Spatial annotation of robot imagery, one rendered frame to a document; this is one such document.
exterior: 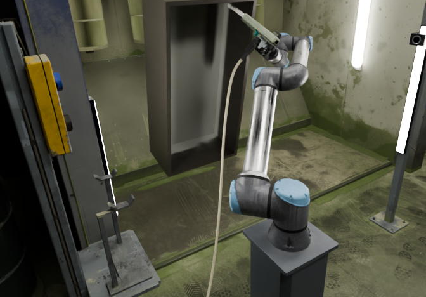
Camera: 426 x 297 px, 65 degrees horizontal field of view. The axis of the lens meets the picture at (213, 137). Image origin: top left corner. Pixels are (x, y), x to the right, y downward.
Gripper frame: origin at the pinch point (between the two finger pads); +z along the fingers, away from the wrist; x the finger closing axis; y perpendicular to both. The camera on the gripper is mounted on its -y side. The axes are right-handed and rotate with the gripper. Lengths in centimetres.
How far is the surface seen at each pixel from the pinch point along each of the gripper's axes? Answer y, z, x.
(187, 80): 57, -26, 46
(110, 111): 138, -37, 108
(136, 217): 164, -40, 5
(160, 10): 26, 39, 31
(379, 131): -16, -206, -24
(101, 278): 98, 69, -79
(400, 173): 2, -115, -82
